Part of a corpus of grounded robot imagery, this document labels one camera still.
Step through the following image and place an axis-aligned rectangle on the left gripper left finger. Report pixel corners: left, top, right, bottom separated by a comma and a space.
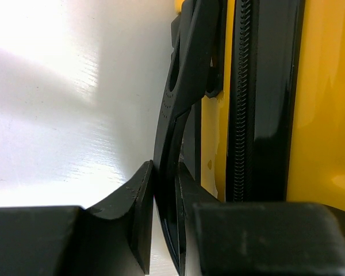
0, 161, 153, 275

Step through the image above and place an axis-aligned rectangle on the yellow suitcase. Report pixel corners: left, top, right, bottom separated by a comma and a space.
154, 1, 345, 275

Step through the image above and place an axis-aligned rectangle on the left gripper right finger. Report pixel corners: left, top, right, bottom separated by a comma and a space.
175, 167, 345, 275

